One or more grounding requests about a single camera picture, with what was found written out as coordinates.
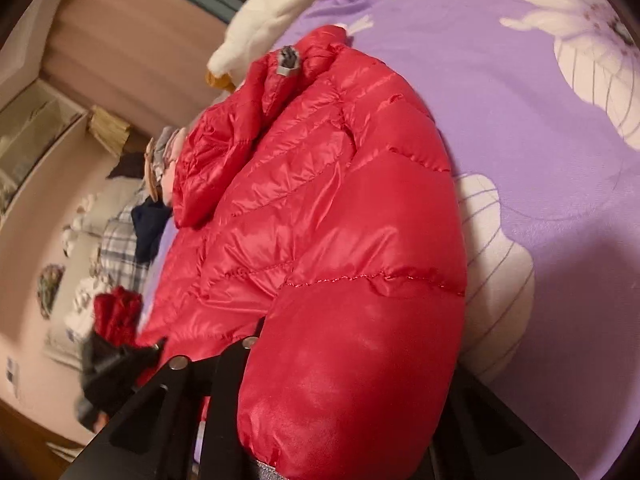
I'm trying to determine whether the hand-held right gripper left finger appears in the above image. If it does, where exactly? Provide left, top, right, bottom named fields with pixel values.
left=65, top=317, right=267, bottom=480

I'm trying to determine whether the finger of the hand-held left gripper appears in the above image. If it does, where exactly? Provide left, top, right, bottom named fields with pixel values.
left=127, top=337, right=169, bottom=391

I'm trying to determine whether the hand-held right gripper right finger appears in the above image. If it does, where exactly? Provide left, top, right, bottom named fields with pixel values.
left=425, top=367, right=567, bottom=480

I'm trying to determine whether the red down jacket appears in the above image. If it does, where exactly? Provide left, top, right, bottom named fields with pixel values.
left=92, top=25, right=469, bottom=480

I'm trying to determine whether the pile of assorted clothes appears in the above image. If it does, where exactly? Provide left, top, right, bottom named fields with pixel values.
left=42, top=177, right=146, bottom=361

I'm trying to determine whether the pile of folded clothes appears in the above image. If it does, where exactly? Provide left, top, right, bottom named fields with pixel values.
left=142, top=126, right=190, bottom=206

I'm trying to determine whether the round patterned cushion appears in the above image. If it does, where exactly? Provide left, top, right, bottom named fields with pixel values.
left=39, top=265, right=66, bottom=320

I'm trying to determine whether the plaid cloth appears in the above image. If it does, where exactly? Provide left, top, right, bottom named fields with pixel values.
left=99, top=199, right=152, bottom=293

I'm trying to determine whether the navy cloth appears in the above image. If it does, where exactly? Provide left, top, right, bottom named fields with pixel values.
left=131, top=197, right=173, bottom=266

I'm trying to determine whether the tan woven basket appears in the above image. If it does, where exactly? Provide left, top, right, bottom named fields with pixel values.
left=87, top=106, right=132, bottom=156

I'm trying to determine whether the white shelf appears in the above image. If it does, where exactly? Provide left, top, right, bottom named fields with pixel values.
left=0, top=77, right=91, bottom=221

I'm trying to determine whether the purple floral blanket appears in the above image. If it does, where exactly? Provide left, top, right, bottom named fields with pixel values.
left=145, top=0, right=640, bottom=480

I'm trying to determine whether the beige curtain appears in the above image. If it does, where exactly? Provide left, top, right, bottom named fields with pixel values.
left=39, top=0, right=241, bottom=128

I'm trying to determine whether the white fleece garment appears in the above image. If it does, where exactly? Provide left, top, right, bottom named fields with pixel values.
left=206, top=0, right=453, bottom=93

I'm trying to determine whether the white wall outlet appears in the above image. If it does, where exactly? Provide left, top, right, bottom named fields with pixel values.
left=5, top=355, right=22, bottom=396

